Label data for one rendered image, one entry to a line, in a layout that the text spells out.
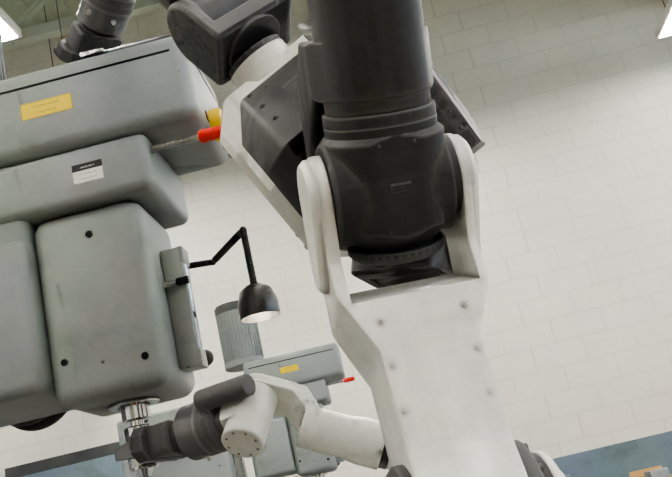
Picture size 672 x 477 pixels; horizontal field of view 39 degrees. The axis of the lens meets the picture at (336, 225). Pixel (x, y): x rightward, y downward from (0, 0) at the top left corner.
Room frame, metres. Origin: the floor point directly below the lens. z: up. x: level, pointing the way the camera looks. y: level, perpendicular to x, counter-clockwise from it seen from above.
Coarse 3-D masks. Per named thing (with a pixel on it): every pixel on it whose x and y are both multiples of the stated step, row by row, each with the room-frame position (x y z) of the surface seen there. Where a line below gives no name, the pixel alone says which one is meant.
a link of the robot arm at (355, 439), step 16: (320, 416) 1.45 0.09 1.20; (336, 416) 1.46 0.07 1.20; (352, 416) 1.47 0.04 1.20; (320, 432) 1.44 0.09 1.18; (336, 432) 1.44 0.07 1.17; (352, 432) 1.45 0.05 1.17; (368, 432) 1.45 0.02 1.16; (320, 448) 1.46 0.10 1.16; (336, 448) 1.45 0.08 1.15; (352, 448) 1.45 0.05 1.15; (368, 448) 1.45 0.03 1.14; (384, 448) 1.45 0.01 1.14; (368, 464) 1.47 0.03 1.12; (384, 464) 1.47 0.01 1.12
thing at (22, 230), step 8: (0, 168) 1.47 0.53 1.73; (8, 224) 1.47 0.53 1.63; (16, 224) 1.47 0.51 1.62; (24, 224) 1.47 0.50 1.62; (32, 224) 1.50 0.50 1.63; (0, 232) 1.47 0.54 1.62; (8, 232) 1.47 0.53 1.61; (16, 232) 1.47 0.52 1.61; (24, 232) 1.47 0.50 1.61; (32, 232) 1.49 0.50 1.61; (0, 240) 1.47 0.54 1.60; (8, 240) 1.47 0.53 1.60; (16, 240) 1.47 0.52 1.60; (24, 240) 1.47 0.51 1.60; (32, 240) 1.49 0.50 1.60; (32, 248) 1.48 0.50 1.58
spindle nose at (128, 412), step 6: (144, 402) 1.56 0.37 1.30; (120, 408) 1.56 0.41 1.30; (126, 408) 1.55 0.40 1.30; (132, 408) 1.55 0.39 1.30; (138, 408) 1.55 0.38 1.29; (144, 408) 1.56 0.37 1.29; (126, 414) 1.55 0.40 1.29; (132, 414) 1.55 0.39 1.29; (138, 414) 1.55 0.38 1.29; (144, 414) 1.55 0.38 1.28; (150, 414) 1.57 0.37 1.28; (126, 420) 1.55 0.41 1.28
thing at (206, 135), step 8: (208, 128) 1.45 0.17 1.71; (216, 128) 1.45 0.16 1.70; (192, 136) 1.45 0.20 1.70; (200, 136) 1.45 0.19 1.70; (208, 136) 1.45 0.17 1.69; (216, 136) 1.45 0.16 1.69; (160, 144) 1.46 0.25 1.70; (168, 144) 1.46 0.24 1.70; (176, 144) 1.46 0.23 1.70; (184, 144) 1.46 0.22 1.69; (152, 152) 1.46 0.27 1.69
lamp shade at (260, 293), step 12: (252, 288) 1.60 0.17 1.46; (264, 288) 1.61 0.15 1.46; (240, 300) 1.61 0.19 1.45; (252, 300) 1.60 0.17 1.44; (264, 300) 1.60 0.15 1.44; (276, 300) 1.62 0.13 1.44; (240, 312) 1.62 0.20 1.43; (252, 312) 1.60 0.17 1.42; (264, 312) 1.67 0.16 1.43; (276, 312) 1.66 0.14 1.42
